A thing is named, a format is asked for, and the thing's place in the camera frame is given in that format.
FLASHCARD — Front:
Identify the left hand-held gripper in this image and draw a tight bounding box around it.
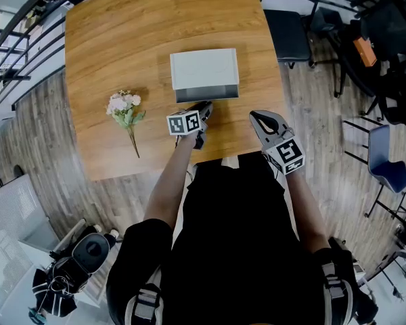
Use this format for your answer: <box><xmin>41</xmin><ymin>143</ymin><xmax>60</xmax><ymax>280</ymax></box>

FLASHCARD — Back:
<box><xmin>166</xmin><ymin>101</ymin><xmax>213</xmax><ymax>150</ymax></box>

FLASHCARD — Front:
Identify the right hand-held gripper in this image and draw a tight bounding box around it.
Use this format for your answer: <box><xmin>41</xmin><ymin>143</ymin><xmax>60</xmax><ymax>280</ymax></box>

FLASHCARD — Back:
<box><xmin>249</xmin><ymin>110</ymin><xmax>306</xmax><ymax>179</ymax></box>

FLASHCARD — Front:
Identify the person's left forearm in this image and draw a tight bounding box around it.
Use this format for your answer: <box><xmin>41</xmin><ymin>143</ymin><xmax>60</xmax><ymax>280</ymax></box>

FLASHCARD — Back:
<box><xmin>143</xmin><ymin>135</ymin><xmax>199</xmax><ymax>230</ymax></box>

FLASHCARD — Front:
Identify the person's right forearm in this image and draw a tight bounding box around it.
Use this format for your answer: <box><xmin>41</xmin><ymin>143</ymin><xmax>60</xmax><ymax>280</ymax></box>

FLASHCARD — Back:
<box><xmin>283</xmin><ymin>170</ymin><xmax>331</xmax><ymax>254</ymax></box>

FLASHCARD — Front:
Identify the white table leg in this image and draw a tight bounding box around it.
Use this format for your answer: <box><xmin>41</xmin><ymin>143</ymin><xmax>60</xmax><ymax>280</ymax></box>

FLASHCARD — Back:
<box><xmin>219</xmin><ymin>156</ymin><xmax>242</xmax><ymax>170</ymax></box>

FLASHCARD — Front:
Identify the white artificial flower bouquet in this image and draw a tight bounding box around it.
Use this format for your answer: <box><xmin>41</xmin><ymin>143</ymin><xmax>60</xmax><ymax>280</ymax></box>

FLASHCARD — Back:
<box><xmin>105</xmin><ymin>89</ymin><xmax>147</xmax><ymax>159</ymax></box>

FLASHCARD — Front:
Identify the black folding chair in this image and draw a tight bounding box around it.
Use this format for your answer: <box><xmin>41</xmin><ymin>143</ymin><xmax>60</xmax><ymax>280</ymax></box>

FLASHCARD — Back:
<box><xmin>256</xmin><ymin>0</ymin><xmax>321</xmax><ymax>70</ymax></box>

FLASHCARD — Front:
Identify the person's black clothing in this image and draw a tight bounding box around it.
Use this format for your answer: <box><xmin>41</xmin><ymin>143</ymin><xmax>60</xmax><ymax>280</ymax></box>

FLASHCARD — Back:
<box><xmin>105</xmin><ymin>152</ymin><xmax>380</xmax><ymax>325</ymax></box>

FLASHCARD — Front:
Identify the blue chair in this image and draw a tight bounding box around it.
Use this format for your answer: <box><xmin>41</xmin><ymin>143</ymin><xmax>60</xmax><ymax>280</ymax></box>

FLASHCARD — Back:
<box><xmin>363</xmin><ymin>124</ymin><xmax>406</xmax><ymax>223</ymax></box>

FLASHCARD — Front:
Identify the orange box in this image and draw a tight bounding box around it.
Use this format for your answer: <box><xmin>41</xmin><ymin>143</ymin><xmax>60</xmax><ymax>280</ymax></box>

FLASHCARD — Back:
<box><xmin>353</xmin><ymin>36</ymin><xmax>378</xmax><ymax>68</ymax></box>

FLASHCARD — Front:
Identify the black office chair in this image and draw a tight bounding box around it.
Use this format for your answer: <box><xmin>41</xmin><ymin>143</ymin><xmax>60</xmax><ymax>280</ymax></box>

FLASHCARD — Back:
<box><xmin>319</xmin><ymin>0</ymin><xmax>406</xmax><ymax>125</ymax></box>

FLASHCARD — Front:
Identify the black round stool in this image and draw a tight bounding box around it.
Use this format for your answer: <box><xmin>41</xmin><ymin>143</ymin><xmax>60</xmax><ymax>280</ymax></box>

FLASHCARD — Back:
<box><xmin>70</xmin><ymin>232</ymin><xmax>111</xmax><ymax>274</ymax></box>

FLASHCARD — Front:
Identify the wooden table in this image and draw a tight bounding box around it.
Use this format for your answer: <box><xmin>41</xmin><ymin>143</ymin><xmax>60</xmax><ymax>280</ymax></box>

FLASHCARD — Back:
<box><xmin>0</xmin><ymin>0</ymin><xmax>406</xmax><ymax>112</ymax></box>

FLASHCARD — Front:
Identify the white perforated partition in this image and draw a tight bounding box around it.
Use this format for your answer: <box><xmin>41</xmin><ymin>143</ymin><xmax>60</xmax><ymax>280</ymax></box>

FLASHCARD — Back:
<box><xmin>0</xmin><ymin>172</ymin><xmax>60</xmax><ymax>318</ymax></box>

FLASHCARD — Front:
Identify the black striped backpack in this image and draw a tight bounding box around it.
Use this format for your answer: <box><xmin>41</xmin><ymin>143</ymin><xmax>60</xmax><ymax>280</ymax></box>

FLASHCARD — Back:
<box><xmin>31</xmin><ymin>268</ymin><xmax>78</xmax><ymax>318</ymax></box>

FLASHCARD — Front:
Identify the blue bag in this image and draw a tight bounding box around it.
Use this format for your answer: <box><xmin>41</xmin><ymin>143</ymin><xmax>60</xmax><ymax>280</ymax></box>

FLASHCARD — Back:
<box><xmin>28</xmin><ymin>305</ymin><xmax>47</xmax><ymax>325</ymax></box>

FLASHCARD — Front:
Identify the grey shoulder strap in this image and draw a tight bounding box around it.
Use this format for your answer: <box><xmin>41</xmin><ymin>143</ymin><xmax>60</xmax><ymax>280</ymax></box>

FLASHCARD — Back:
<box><xmin>125</xmin><ymin>283</ymin><xmax>163</xmax><ymax>325</ymax></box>
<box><xmin>319</xmin><ymin>261</ymin><xmax>355</xmax><ymax>325</ymax></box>

